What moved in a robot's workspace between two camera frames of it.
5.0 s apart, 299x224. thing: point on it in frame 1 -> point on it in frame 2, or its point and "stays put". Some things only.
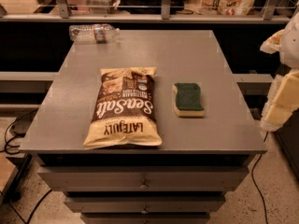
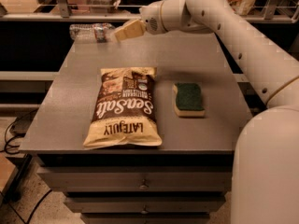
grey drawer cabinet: x=183 y=180 stays put
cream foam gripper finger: x=283 y=100 -> x=151 y=14
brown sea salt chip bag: x=124 y=112 stays put
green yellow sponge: x=187 y=100 stays put
